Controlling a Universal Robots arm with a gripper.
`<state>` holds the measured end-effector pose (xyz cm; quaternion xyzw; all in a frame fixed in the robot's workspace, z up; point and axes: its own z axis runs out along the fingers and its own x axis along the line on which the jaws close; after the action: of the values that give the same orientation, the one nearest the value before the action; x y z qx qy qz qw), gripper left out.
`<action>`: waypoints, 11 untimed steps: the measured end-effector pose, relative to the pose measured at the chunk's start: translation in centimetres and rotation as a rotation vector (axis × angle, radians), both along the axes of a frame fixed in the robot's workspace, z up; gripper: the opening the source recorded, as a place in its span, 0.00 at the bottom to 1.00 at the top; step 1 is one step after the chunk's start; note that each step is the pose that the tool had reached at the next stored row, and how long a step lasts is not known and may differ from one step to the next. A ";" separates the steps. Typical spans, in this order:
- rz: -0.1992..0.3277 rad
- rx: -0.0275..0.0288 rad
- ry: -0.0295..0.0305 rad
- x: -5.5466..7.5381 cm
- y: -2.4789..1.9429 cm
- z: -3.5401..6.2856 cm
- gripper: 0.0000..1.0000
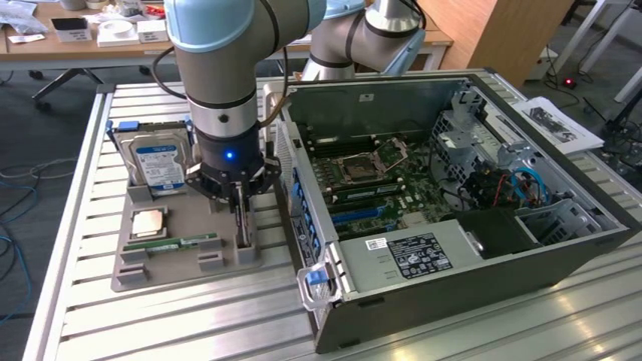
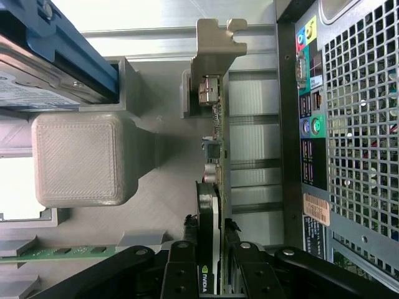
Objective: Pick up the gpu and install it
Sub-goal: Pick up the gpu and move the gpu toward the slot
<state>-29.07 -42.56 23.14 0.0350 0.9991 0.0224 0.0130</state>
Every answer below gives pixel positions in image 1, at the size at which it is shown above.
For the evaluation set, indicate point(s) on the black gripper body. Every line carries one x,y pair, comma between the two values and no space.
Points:
229,150

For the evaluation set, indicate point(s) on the green graphics card black shroud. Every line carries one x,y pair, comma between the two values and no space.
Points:
245,229

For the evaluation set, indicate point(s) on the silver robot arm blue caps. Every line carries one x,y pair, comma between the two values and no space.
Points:
216,67

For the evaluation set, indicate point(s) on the grey parts rack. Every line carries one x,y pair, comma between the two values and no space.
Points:
201,225

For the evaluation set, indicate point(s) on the hard disk blue rails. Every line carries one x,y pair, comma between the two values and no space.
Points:
156,161

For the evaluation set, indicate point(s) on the silver CPU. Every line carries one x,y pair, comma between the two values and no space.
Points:
149,222

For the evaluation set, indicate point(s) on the green RAM stick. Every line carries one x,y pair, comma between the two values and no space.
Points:
366,192
170,242

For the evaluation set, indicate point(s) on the CPU socket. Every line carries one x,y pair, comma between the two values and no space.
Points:
358,169

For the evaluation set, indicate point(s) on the blue expansion slot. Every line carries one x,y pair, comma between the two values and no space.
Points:
357,217

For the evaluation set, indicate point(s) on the blue case latch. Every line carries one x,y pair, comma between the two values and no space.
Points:
316,279

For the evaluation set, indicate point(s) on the silver socket cover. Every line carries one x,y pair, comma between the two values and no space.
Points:
401,150

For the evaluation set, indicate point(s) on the green motherboard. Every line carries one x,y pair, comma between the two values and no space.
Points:
417,188

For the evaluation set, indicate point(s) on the grey power supply unit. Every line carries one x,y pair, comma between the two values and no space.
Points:
372,274

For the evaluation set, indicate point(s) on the white labelled box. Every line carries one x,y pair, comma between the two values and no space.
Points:
152,32

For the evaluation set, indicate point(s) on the flat white box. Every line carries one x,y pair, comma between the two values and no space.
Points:
118,41

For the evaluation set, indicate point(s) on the black desk leg with caster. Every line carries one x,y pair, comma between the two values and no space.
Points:
55,84

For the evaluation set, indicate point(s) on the red packet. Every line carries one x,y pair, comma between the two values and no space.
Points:
157,12

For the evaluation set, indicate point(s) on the white tape roll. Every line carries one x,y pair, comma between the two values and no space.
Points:
115,28

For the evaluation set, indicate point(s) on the silver perforated drive cage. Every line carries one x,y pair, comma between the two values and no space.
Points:
467,150

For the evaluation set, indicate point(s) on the white box black top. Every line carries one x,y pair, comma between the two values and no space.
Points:
70,28

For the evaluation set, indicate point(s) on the white cup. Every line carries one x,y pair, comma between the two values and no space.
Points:
95,3

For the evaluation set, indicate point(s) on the black open PC case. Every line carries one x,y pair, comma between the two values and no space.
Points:
452,301

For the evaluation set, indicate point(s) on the grey cup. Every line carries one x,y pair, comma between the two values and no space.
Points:
73,4

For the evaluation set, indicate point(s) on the white paper label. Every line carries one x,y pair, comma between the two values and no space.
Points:
26,38

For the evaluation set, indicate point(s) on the clear plastic bag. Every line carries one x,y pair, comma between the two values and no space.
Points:
21,19

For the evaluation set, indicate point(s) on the silver disk bay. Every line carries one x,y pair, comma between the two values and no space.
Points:
552,222

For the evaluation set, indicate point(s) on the printed paper stack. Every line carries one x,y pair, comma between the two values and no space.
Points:
567,128

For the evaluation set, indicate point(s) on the white floor unit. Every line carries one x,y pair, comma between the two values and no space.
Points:
547,67

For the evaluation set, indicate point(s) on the black switch red light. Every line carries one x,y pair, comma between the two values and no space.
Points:
569,82

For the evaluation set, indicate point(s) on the white table frame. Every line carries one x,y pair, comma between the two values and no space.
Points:
583,32

